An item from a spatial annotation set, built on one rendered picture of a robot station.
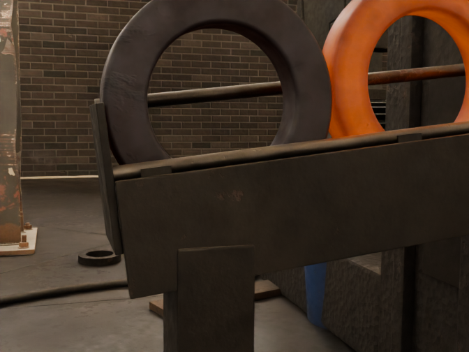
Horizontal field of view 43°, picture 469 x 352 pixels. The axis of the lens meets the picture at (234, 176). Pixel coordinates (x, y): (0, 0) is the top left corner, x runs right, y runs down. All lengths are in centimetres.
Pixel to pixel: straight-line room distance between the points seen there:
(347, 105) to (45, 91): 609
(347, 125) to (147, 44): 17
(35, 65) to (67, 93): 41
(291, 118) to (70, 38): 613
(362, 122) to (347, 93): 3
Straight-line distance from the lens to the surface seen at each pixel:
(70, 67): 654
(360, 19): 51
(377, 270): 156
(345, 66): 50
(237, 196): 44
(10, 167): 296
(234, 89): 53
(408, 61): 130
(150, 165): 43
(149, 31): 45
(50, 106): 652
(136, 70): 44
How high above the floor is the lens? 62
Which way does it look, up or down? 5 degrees down
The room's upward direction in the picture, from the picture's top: straight up
